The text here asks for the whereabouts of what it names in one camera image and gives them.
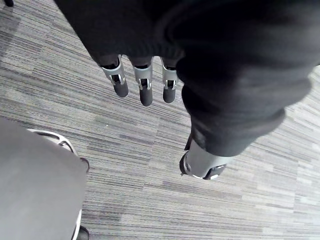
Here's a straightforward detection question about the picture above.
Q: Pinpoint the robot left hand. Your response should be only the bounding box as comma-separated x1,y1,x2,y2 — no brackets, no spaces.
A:
53,0,320,180

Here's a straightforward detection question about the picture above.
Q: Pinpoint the silver robot left leg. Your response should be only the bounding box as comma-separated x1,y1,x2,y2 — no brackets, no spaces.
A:
0,116,89,240

